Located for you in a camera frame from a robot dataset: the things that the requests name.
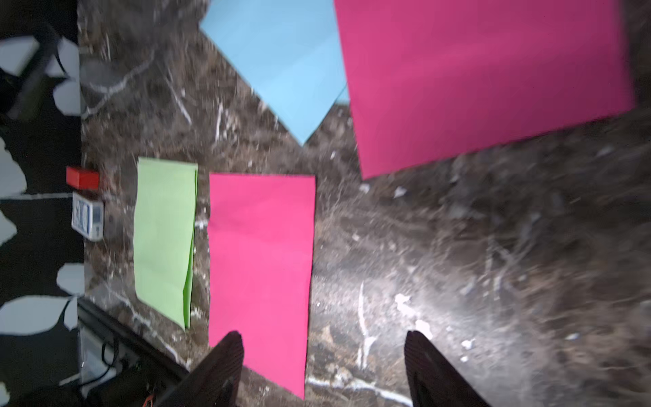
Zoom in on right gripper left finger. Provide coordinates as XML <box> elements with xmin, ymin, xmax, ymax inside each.
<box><xmin>154</xmin><ymin>331</ymin><xmax>244</xmax><ymax>406</ymax></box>

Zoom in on small red box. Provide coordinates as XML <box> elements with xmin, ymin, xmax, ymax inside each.
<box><xmin>65</xmin><ymin>166</ymin><xmax>100</xmax><ymax>191</ymax></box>

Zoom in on pink paper sheet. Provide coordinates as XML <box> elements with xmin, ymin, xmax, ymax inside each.
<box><xmin>335</xmin><ymin>1</ymin><xmax>634</xmax><ymax>179</ymax></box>
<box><xmin>208</xmin><ymin>174</ymin><xmax>316</xmax><ymax>399</ymax></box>

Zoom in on playing card deck box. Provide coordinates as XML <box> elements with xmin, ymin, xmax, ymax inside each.
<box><xmin>71</xmin><ymin>193</ymin><xmax>104</xmax><ymax>242</ymax></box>

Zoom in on light blue paper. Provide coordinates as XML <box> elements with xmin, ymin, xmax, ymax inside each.
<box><xmin>200</xmin><ymin>0</ymin><xmax>349</xmax><ymax>144</ymax></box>

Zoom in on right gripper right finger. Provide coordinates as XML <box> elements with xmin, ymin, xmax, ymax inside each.
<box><xmin>403</xmin><ymin>331</ymin><xmax>490</xmax><ymax>407</ymax></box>

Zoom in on yellow-green paper sheet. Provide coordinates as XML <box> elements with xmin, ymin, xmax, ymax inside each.
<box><xmin>133</xmin><ymin>157</ymin><xmax>198</xmax><ymax>330</ymax></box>

